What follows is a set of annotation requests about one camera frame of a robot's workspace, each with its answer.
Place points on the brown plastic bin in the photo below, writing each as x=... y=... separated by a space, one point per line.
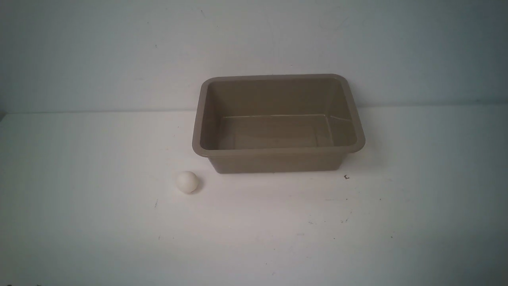
x=276 y=123

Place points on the white table-tennis ball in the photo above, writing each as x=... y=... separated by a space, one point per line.
x=187 y=182

